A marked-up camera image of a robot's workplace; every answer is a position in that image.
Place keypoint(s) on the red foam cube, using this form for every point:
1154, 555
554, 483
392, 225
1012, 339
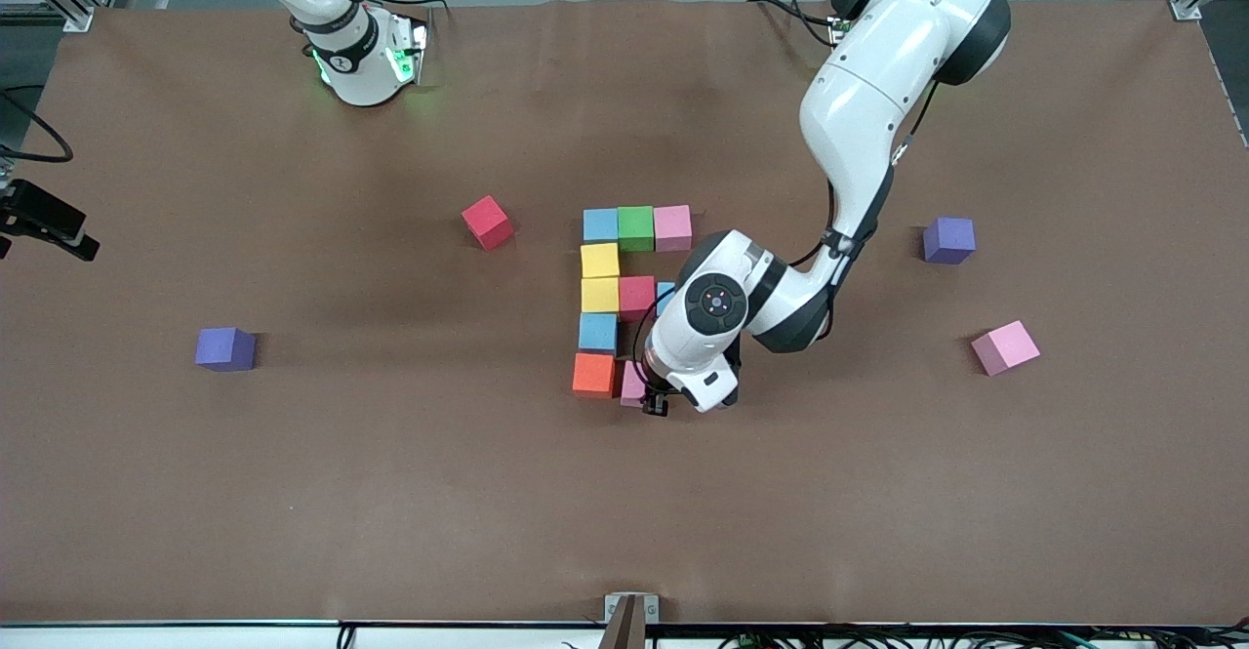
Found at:
636, 298
486, 222

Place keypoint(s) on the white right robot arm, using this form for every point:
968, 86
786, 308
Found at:
361, 73

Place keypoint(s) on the brown table mat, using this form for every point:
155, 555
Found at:
624, 512

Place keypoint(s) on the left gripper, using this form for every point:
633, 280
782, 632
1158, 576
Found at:
656, 401

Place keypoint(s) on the blue foam cube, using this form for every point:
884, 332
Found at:
664, 296
600, 224
597, 331

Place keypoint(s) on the purple foam cube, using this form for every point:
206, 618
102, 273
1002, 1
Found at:
948, 239
222, 347

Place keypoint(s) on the pink foam cube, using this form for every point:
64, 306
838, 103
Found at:
631, 385
1005, 346
672, 227

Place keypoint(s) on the orange foam cube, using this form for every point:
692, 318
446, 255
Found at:
593, 374

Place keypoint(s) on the green foam cube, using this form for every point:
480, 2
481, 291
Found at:
636, 227

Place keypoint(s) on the yellow foam cube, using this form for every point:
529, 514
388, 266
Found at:
599, 295
600, 261

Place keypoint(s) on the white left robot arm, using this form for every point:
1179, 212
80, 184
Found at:
878, 93

